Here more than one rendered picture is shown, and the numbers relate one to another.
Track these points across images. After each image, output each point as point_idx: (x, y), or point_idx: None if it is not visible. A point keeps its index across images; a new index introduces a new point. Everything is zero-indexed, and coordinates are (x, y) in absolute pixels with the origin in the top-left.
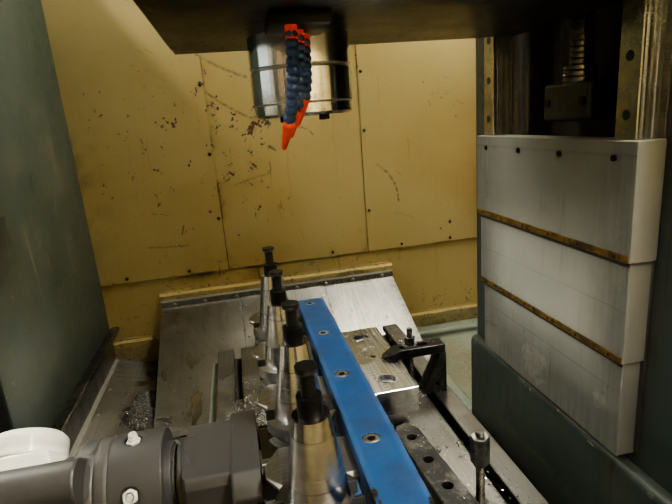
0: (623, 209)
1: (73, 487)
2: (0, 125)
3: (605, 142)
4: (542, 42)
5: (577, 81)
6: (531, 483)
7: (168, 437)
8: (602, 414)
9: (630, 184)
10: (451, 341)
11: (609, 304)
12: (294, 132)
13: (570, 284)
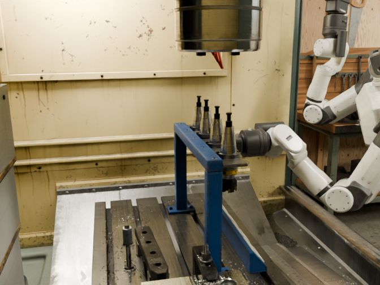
0: (10, 128)
1: (254, 125)
2: None
3: (0, 88)
4: None
5: None
6: (92, 277)
7: (245, 136)
8: (20, 276)
9: (9, 110)
10: None
11: (12, 197)
12: (215, 59)
13: (3, 212)
